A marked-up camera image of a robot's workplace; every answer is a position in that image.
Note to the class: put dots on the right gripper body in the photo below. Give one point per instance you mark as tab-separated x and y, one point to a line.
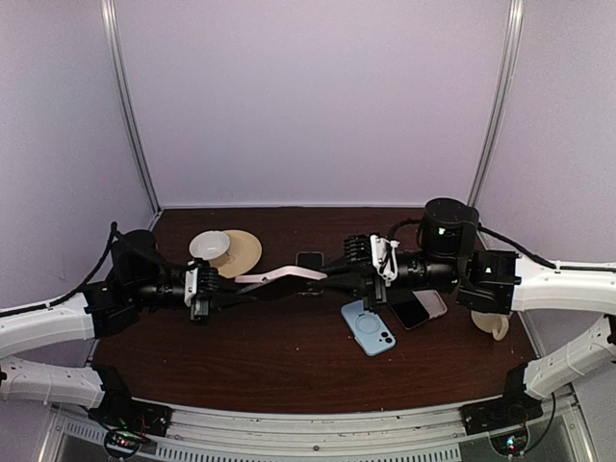
374	294

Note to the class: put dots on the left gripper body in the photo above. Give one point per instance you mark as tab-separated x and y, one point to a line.
199	307

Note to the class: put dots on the purple phone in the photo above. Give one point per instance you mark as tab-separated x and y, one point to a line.
410	313

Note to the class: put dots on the white phone case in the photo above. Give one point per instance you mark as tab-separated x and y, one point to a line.
432	302

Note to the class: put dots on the silver white phone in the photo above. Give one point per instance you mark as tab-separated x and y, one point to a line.
281	288

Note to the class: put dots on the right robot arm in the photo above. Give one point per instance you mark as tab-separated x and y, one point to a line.
437	252

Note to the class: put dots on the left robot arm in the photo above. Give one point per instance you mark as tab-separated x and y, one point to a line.
140	279

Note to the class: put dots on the beige saucer plate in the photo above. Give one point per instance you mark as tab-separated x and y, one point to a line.
242	255

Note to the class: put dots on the white ceramic cup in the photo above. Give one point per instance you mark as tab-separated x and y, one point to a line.
209	245

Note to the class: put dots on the cream ribbed mug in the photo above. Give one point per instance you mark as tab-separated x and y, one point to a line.
496	325

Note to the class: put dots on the left round status board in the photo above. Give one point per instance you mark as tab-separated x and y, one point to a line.
121	444

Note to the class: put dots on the round status board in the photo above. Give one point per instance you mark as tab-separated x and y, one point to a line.
511	443
121	444

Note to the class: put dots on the right round status board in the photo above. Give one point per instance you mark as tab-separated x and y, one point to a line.
511	443

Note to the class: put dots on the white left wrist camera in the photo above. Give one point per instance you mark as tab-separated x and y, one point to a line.
190	283

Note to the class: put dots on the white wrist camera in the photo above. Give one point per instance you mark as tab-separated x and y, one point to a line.
384	258
190	283

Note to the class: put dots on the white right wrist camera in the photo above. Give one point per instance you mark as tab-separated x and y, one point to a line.
384	258

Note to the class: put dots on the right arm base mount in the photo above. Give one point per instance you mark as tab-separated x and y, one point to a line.
496	414

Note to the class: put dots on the front aluminium rail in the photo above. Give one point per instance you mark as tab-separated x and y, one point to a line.
435	433

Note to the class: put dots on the left aluminium frame post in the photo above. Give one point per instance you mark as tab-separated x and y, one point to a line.
111	28

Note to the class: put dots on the aluminium frame post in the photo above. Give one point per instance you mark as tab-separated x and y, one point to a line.
111	28
508	64

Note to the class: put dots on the right aluminium frame post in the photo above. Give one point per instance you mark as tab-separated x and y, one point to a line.
508	64

